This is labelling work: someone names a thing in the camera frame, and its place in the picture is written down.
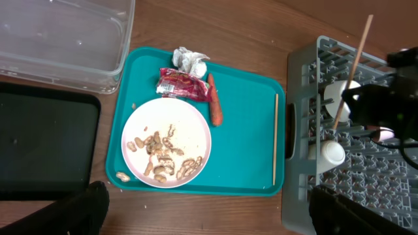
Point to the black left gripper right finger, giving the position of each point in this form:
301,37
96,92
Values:
335,214

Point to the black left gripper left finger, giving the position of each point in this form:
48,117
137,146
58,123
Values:
83,212

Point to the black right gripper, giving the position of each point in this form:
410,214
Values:
393,107

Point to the wooden chopstick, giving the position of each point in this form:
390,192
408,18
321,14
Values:
354,67
275,140

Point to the white cup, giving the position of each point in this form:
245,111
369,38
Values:
331,155

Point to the white bowl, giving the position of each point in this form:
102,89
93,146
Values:
334,91

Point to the peanut shell on tray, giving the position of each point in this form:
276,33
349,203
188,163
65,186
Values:
123,177

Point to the grey dish rack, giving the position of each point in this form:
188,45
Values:
375,176

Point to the black bin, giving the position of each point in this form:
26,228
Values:
47,141

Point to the large white plate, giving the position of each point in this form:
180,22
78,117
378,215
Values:
166,143

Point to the teal plastic tray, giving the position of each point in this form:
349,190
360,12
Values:
241,157

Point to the orange carrot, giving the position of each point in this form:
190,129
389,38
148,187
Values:
215,107

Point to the red snack wrapper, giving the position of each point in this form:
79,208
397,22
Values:
176,83

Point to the clear plastic bin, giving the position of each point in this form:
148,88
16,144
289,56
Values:
80,44

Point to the crumpled white tissue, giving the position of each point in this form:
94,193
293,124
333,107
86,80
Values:
190,62

